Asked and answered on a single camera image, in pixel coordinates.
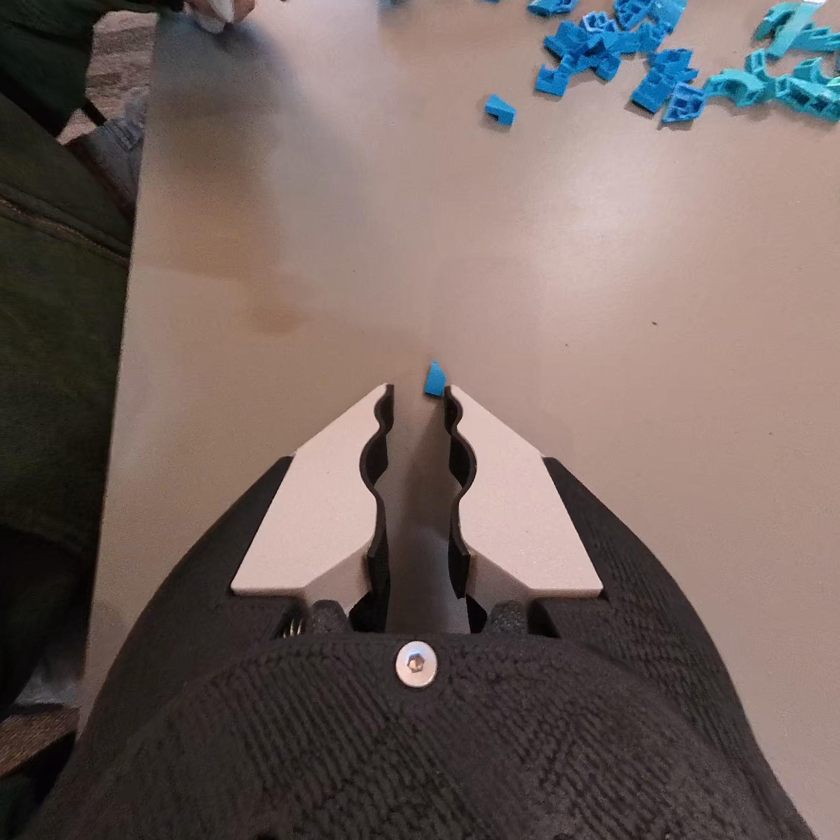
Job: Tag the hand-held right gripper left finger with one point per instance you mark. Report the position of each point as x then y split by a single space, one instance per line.
308 518

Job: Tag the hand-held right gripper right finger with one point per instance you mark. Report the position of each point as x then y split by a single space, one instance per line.
525 525

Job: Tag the small blue wedge brick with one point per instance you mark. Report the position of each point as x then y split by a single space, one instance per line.
500 109
434 380

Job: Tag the blue denim jeans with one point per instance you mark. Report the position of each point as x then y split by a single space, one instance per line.
118 151

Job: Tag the dark green zip jacket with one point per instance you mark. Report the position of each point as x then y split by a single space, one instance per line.
52 341

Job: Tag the pile of blue wedge bricks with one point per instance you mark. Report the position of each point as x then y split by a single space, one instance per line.
590 49

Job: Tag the pile of azure bricks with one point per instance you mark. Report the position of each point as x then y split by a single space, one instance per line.
666 85

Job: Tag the pile of light blue arch bricks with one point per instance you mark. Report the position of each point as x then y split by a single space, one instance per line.
787 79

